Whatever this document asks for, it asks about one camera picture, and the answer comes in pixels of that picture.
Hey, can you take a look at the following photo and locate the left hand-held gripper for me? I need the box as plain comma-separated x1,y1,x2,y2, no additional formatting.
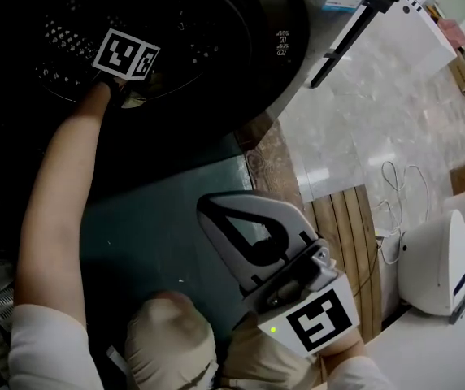
92,28,161,97

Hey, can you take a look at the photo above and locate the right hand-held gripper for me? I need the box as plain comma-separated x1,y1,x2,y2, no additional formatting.
196,190,360,357

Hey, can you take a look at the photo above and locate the beige clothes item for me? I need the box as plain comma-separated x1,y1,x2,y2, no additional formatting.
120,71,167,110

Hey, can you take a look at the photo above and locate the dark drum washing machine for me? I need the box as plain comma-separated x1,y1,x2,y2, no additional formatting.
0,0,364,202

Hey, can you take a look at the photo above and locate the person's left forearm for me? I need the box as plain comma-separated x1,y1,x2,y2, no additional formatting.
14,81,114,324

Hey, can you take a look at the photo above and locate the person's right forearm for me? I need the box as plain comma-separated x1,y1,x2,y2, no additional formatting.
319,330,368,360

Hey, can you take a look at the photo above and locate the wooden slat panel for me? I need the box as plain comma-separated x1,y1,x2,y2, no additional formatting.
308,184,383,339

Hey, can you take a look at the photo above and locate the person's right leg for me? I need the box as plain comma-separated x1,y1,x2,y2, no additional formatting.
218,310,328,390

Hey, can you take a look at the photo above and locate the person's leg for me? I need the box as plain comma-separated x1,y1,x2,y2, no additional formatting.
124,290,219,390
218,310,328,390

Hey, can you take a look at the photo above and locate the person's left leg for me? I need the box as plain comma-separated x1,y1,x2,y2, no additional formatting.
124,290,219,390

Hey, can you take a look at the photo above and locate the person's right white sleeve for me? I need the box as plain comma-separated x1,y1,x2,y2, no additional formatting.
324,353,398,390

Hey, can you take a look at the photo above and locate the person's white sleeve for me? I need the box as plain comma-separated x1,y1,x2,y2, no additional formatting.
7,302,98,390
324,353,398,390

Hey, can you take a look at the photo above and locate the large rounded white appliance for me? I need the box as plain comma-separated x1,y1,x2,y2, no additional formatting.
396,208,465,317

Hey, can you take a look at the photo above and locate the person's left white sleeve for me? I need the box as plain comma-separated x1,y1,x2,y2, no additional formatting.
7,302,98,390

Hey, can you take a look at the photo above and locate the white cabinet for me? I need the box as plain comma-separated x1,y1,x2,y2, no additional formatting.
378,0,460,75

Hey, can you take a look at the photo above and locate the pink cloth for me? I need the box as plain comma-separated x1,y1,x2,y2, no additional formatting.
437,17,465,47

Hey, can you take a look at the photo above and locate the yellow cable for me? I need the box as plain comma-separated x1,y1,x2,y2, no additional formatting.
352,236,382,298

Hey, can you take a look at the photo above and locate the white cable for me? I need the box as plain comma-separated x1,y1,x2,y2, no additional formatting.
373,159,432,266

